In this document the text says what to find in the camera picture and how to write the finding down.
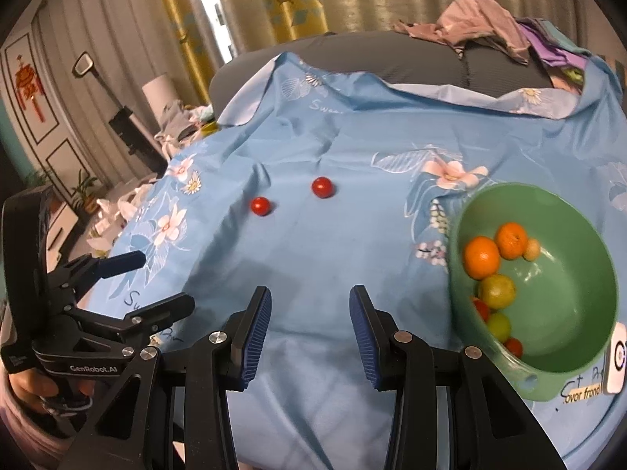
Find black upright vacuum cleaner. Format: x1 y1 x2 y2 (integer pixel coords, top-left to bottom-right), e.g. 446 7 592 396
73 52 167 174

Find person's left hand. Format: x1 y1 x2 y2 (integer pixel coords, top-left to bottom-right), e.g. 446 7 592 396
7 367 96 422

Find purple clothes pile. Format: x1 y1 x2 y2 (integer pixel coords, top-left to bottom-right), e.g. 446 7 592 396
519 17 593 94

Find white device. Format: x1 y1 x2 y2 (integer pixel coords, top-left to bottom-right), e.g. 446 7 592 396
602 320 627 396

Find white cylinder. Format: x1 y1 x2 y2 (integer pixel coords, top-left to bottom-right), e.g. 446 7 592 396
142 74 179 113

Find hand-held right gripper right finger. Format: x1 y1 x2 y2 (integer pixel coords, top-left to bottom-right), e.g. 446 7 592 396
349 285 569 470

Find person's left forearm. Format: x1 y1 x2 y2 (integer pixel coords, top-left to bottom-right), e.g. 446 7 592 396
0 396 74 456

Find grey sofa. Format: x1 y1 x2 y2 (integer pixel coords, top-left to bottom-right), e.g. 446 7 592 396
210 29 584 123

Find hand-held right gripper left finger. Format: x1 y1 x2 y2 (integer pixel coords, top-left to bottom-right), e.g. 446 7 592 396
59 285 273 470

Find green plum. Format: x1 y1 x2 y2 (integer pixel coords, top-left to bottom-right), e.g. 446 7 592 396
478 275 516 310
486 313 511 343

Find orange tangerine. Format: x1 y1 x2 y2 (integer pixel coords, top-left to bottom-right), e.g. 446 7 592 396
464 236 502 281
495 222 529 260

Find white crumpled cloths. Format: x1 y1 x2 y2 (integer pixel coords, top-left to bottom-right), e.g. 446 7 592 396
85 183 158 255

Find potted green plant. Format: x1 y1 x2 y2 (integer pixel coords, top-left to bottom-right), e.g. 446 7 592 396
71 169 101 213

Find red knot wall ornament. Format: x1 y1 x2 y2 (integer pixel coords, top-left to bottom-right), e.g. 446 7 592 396
14 55 46 121

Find pink cloth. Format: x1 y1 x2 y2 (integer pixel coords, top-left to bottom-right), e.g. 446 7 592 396
394 0 532 64

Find green plastic bowl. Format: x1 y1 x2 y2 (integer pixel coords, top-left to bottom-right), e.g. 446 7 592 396
448 183 619 402

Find blue floral bed sheet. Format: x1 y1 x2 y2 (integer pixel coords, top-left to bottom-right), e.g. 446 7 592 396
91 50 627 470

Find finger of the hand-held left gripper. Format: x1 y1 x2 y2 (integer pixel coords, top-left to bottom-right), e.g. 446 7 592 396
46 249 147 299
66 292 196 343

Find grey cloth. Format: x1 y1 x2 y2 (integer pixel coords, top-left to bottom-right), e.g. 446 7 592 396
157 100 216 145

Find yellow patterned curtain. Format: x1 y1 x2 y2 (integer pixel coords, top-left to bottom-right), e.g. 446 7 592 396
255 0 329 45
154 0 233 108

